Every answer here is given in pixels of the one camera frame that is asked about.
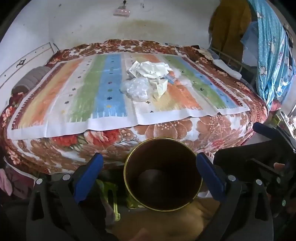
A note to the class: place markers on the blue printed hanging cloth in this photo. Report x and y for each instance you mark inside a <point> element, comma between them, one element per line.
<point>270,58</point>

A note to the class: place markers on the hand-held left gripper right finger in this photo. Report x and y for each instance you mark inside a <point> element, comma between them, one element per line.
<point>210,178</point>

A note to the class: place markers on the printed white packet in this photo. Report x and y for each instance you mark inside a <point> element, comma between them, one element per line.
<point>133,69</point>

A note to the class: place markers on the white cloth on rack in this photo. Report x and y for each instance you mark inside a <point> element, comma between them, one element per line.
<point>227,67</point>

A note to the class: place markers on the light blue garment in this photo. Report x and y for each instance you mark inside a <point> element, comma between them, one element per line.
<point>251,44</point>

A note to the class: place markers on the pink cloth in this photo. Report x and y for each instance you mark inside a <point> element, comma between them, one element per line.
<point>5,183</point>

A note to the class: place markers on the clear plastic bag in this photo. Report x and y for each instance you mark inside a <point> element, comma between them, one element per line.
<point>135,89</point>

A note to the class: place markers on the striped colourful mat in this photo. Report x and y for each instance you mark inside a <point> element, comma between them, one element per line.
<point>92,102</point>

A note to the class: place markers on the green plastic stool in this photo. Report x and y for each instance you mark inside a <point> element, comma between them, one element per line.
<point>111,194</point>

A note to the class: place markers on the white wall device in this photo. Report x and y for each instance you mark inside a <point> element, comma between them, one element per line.
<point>121,11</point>

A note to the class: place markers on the metal rack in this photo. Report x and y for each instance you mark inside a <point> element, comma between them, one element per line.
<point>231,60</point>

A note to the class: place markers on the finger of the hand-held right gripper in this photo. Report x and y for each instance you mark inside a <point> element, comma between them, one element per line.
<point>240,157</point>
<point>266,131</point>

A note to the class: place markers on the round brown metal bin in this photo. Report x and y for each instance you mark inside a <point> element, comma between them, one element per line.
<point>161,166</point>

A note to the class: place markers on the thin clear plastic wrapper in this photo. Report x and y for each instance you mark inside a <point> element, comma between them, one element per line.
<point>183,77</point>

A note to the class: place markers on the grey ribbed pillow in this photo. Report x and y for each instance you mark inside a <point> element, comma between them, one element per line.
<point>31,78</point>

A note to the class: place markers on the brown floral blanket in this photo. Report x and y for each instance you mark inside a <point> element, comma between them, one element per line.
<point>208,129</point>

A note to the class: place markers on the yellow-brown hanging garment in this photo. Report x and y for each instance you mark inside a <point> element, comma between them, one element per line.
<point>229,27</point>

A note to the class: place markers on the white paper piece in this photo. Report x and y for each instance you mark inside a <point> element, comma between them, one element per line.
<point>160,87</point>

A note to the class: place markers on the person's right hand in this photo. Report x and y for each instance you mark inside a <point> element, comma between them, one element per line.
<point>278,166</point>

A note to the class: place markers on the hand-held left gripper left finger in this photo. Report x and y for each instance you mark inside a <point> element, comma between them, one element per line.
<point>89,176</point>

